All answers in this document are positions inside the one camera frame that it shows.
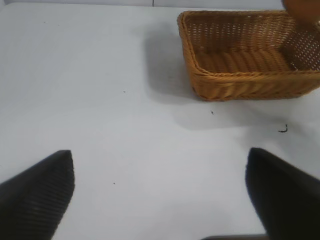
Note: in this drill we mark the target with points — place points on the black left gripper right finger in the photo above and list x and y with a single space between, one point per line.
285 197

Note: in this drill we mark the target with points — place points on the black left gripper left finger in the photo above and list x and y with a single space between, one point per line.
32 197

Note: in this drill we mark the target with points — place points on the orange fruit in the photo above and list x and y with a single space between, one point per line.
303 8

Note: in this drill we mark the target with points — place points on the brown woven wicker basket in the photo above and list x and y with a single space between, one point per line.
240 65

